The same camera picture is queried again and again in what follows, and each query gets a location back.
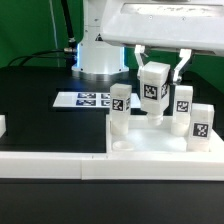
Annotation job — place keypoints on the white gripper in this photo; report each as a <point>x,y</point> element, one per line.
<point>165,24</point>

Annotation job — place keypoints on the white square table top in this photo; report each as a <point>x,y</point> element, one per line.
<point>157,143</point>

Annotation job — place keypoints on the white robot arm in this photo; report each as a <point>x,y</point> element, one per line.
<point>98,58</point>

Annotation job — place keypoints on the white marker sheet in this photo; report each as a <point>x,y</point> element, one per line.
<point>88,100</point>

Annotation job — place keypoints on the white U-shaped fence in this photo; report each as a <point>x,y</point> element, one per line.
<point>89,166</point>

